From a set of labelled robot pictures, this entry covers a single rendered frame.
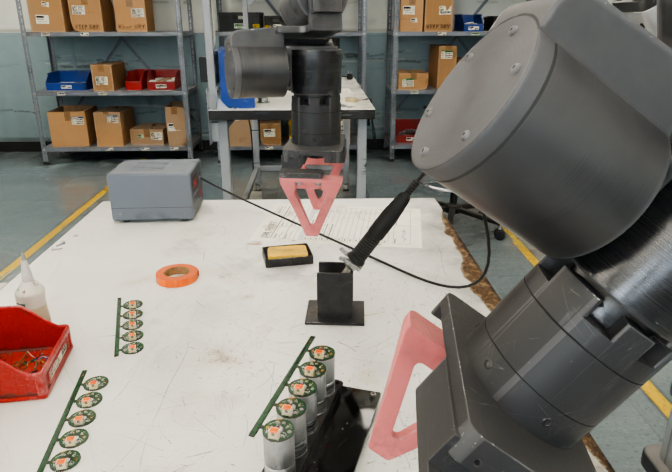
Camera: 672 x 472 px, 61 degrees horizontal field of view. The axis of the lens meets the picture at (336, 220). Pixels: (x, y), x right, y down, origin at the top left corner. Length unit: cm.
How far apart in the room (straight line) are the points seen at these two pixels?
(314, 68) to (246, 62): 7
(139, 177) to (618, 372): 96
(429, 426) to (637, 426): 174
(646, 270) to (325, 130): 48
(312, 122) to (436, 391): 45
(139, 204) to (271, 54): 56
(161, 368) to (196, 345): 5
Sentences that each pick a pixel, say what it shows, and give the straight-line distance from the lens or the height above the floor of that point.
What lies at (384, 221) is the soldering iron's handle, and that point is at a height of 88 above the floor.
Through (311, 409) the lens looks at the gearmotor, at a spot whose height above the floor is 80.
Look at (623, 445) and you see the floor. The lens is 187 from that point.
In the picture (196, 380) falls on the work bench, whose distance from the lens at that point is 64.
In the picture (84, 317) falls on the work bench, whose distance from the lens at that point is 81.
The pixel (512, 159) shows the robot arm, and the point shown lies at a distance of 17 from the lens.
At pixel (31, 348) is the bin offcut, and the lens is 75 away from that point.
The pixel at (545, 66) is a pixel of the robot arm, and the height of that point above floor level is 110.
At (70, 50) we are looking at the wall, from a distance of 545.
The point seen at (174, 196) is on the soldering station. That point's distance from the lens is 109.
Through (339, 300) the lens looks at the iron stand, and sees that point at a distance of 72.
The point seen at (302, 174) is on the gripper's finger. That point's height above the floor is 96.
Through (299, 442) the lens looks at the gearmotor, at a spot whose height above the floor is 79.
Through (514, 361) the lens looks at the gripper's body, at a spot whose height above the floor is 99.
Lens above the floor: 111
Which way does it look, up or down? 20 degrees down
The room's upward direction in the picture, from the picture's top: straight up
